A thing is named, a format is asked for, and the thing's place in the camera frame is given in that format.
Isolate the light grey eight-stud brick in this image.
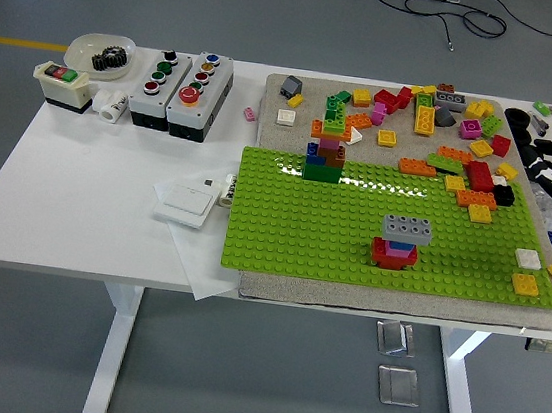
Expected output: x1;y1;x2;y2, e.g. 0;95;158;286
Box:
380;213;435;248

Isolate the black brick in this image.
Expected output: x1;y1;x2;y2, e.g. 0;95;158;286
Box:
490;183;518;210

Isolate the large red brick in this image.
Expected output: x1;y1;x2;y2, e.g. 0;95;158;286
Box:
461;158;499;195

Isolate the magenta brick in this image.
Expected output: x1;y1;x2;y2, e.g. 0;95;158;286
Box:
458;116;484;142

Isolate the lime green long brick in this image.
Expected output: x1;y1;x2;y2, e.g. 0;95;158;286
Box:
423;151;466;176

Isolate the dark grey slope brick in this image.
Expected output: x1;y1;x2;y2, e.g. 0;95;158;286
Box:
434;104;459;129
278;73;304;101

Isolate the dark grey long brick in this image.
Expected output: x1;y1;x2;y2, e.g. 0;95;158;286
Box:
432;89;470;114

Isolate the yellow long brick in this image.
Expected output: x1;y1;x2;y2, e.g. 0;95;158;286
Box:
412;104;439;138

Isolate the orange flat brick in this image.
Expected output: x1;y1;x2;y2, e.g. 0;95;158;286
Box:
310;118;356;144

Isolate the dark green brick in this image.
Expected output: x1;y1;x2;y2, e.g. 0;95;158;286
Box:
301;162;343;185

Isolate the green studded baseplate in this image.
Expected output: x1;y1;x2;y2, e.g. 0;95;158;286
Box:
219;143;552;310

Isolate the white square brick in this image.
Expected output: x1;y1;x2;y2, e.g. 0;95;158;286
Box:
275;108;298;128

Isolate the silver hand tool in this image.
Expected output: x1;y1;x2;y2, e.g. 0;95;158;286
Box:
525;111;551;138

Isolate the silver floor box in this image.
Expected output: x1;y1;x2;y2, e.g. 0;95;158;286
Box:
374;363;424;409
372;318;419;359

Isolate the white table leg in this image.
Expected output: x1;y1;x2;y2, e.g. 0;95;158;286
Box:
429;325;496;413
81;280;146;413

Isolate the white printed tube fitting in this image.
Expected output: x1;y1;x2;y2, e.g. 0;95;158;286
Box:
216;171;239;209

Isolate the white paper sheet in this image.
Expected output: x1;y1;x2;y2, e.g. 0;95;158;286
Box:
138;170;255;307

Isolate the control box with emergency stop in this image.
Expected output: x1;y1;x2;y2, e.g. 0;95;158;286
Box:
162;47;238;146

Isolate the control box with black knob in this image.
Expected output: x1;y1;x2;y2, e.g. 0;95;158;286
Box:
125;46;195;134

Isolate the white pipe tee fitting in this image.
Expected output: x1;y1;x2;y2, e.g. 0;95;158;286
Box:
89;86;131;125

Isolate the black metal gear cluster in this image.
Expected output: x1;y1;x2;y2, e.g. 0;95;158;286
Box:
89;43;129;76

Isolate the white bowl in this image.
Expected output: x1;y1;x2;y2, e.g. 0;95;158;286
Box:
61;28;140;85

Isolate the black foam ring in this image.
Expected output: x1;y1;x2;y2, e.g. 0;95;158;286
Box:
519;144;539;169
512;127;536;148
502;107;535;133

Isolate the black floor cable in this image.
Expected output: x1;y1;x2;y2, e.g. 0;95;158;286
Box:
366;0;512;58

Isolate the white wall switch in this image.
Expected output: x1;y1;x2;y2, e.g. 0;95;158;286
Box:
151;177;222;232

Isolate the white switch red green rocker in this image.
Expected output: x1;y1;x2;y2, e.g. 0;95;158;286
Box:
29;59;98;116

